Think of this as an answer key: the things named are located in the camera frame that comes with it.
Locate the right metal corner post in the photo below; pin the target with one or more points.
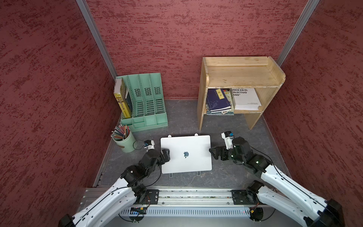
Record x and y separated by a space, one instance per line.
298 28

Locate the wooden shelf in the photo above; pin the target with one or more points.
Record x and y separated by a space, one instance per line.
259 72

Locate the metal corner post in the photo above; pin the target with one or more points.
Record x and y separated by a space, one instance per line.
298 28
86 13

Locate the dark book in organizer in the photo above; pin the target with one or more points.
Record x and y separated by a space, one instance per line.
128 100

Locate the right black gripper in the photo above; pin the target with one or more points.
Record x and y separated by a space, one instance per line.
222 150

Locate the green pencil cup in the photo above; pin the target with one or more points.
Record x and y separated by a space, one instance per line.
127 145

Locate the yellow book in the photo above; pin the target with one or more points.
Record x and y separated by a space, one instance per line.
119 92

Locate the aluminium mounting rail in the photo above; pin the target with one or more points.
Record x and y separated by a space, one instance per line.
196 202

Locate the left metal corner post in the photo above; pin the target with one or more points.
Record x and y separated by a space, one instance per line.
86 13

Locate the book stack under blue book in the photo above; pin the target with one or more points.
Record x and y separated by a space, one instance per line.
225 112

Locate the silver laptop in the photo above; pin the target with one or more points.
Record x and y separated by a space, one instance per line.
204 161

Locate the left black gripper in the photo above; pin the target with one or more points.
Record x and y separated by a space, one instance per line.
162 161

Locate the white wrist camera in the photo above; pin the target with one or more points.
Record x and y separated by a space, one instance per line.
228 137
149 144

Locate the dark blue book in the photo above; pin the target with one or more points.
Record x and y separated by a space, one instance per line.
217 101

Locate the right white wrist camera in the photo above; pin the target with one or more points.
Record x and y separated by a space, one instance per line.
228 137

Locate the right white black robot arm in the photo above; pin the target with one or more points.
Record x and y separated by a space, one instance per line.
276 189

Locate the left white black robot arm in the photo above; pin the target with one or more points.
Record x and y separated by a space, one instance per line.
127 190

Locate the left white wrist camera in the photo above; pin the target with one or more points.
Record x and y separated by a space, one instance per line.
149 144

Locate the white book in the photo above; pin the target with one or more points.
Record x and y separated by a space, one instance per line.
245 99

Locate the coloured pencils bundle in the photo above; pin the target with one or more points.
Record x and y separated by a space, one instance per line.
120 132

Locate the green plastic file organizer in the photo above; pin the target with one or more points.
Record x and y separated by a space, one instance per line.
147 107

